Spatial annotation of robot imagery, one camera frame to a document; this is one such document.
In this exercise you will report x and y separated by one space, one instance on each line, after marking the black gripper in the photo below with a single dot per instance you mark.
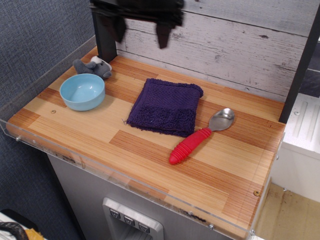
166 13

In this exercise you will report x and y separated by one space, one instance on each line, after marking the light blue bowl cup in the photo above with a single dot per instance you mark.
83 92

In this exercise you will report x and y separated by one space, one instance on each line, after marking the grey plush elephant toy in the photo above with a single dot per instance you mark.
96 66

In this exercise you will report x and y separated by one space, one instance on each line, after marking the purple folded towel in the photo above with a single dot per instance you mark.
166 107

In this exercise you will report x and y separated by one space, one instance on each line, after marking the clear acrylic table guard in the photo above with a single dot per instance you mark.
221 182

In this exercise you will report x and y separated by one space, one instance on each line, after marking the grey cabinet with button panel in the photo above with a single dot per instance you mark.
106 211

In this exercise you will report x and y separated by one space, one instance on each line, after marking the white ribbed side unit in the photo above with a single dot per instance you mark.
297 164

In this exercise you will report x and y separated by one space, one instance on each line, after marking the black left frame post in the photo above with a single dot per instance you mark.
106 45

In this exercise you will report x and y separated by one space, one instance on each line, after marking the black frame post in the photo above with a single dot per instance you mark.
106 45
301 69

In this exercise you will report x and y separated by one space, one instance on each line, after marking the red handled metal spoon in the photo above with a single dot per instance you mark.
220 121

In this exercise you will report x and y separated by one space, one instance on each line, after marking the black right frame post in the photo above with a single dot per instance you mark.
301 69

